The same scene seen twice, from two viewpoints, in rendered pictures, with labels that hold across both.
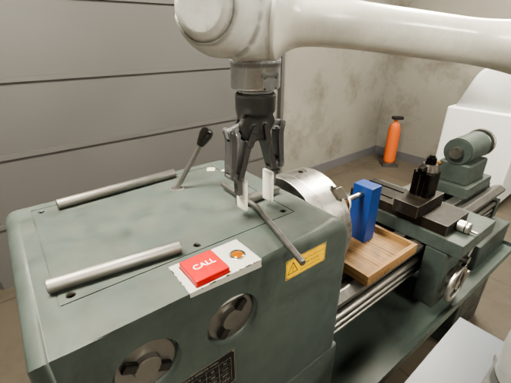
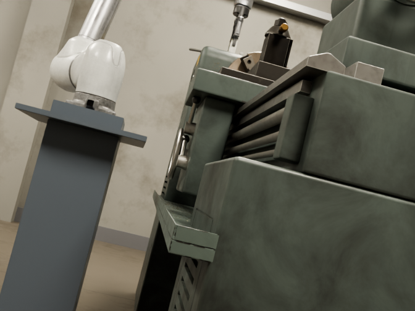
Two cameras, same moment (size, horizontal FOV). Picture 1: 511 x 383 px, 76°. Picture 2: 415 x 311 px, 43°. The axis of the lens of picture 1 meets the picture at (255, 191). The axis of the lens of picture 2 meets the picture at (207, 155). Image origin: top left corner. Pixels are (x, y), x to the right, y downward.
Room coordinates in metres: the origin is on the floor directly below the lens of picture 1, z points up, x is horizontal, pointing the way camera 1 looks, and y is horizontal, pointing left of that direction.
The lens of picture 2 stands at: (1.90, -2.06, 0.62)
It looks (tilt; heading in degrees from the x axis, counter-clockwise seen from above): 4 degrees up; 122
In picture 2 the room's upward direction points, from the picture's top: 14 degrees clockwise
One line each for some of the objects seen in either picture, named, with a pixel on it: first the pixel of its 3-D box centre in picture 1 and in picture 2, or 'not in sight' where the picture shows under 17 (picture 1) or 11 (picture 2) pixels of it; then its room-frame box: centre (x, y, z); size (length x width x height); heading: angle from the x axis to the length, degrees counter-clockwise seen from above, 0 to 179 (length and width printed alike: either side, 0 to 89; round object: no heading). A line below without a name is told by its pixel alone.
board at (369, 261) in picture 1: (350, 240); not in sight; (1.05, -0.37, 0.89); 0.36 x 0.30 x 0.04; 37
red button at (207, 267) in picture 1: (204, 269); not in sight; (0.42, 0.08, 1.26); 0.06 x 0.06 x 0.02; 37
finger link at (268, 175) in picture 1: (268, 185); (233, 45); (0.63, -0.03, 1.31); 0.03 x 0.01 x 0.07; 37
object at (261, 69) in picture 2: (418, 200); (265, 79); (1.17, -0.66, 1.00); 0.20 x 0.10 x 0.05; 127
